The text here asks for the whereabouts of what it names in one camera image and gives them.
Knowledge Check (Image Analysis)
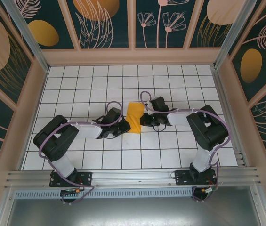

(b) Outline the small controller circuit board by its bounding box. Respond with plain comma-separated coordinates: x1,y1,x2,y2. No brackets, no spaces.
200,186,218,196
59,187,86,197

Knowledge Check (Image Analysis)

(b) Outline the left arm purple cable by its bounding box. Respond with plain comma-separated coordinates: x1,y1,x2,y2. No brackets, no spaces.
38,100,124,205

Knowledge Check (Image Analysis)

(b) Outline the grey metal sheet panel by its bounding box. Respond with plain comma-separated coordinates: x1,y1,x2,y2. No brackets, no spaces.
0,196,266,226

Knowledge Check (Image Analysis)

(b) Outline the orange paper sheet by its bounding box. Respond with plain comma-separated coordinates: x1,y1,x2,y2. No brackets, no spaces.
126,102,145,134

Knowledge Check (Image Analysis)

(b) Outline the aluminium mounting rail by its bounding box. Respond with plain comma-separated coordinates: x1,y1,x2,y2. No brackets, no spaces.
4,167,263,189

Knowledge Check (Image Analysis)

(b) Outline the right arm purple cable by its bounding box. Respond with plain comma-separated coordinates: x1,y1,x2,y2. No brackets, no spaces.
139,90,231,203

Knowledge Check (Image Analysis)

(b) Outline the grey slotted cable duct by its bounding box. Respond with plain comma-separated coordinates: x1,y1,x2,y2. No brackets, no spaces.
14,187,194,198

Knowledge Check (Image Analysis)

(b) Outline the aluminium side rail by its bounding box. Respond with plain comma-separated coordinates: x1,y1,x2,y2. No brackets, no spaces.
211,67,251,168

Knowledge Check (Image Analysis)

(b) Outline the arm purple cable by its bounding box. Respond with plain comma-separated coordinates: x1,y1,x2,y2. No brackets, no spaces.
139,90,231,203
38,100,124,205

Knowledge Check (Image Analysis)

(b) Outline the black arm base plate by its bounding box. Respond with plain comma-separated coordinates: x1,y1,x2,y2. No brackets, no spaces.
174,169,218,186
49,170,93,188

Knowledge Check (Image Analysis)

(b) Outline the aluminium frame post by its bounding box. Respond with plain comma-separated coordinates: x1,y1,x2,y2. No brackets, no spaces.
0,0,50,73
212,0,258,69

